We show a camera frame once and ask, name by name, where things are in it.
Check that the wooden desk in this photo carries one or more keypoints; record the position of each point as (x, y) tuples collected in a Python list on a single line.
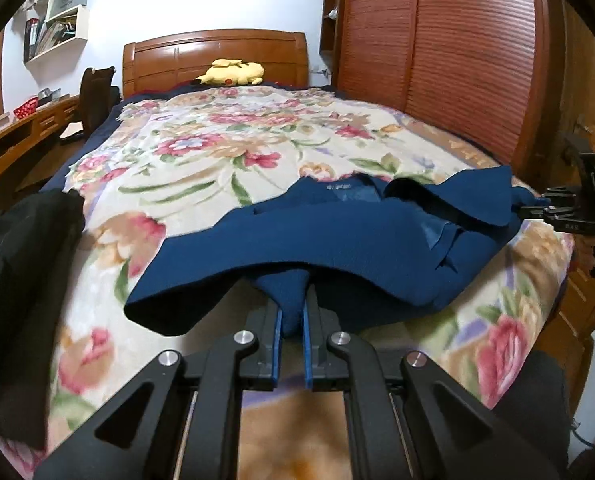
[(17, 140)]

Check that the wooden bed headboard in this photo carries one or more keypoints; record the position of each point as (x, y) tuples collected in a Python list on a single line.
[(177, 57)]

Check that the white wall shelf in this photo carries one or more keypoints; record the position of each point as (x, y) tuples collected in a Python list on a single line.
[(62, 20)]

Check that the wooden cabinet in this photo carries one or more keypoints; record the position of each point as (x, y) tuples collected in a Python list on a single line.
[(590, 85)]

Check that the black cloth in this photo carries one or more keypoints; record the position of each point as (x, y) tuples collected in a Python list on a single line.
[(12, 270)]

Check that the small grey box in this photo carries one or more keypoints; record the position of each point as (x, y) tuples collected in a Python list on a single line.
[(48, 96)]

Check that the dark blue coat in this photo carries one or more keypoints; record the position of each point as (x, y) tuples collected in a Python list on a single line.
[(327, 240)]

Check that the wooden louvered wardrobe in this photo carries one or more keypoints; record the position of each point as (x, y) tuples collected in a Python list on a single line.
[(437, 60)]

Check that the floral blanket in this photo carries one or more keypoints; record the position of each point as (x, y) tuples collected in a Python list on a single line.
[(202, 150)]

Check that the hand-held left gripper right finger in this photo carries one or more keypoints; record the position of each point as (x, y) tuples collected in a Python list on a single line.
[(307, 355)]

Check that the dark brown chair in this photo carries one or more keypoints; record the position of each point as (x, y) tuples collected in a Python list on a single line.
[(95, 95)]

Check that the red dotted bowl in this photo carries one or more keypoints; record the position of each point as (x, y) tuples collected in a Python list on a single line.
[(26, 109)]

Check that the wall socket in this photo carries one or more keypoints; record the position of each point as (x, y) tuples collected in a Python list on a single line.
[(318, 71)]

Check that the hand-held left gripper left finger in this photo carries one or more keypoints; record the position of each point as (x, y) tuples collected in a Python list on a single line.
[(276, 350)]

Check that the yellow plush toy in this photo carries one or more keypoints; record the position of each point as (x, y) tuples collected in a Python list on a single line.
[(232, 74)]

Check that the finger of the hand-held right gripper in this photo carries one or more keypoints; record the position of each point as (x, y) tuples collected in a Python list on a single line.
[(552, 205)]

